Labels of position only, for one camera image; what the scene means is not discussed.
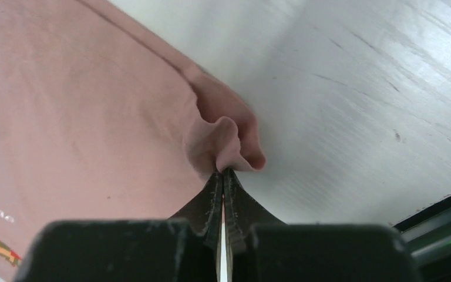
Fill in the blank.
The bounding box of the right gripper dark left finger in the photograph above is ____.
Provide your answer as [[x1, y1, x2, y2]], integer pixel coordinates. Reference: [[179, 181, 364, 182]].
[[14, 172, 223, 281]]

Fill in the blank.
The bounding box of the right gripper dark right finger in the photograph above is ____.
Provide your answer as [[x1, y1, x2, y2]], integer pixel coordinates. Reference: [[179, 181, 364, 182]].
[[223, 169, 422, 281]]

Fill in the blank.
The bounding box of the beige pink printed t-shirt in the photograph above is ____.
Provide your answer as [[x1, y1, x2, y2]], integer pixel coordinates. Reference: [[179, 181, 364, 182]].
[[0, 1, 266, 281]]

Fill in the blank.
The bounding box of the aluminium frame rail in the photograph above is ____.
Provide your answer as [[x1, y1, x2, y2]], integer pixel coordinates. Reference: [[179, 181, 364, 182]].
[[393, 194, 451, 281]]

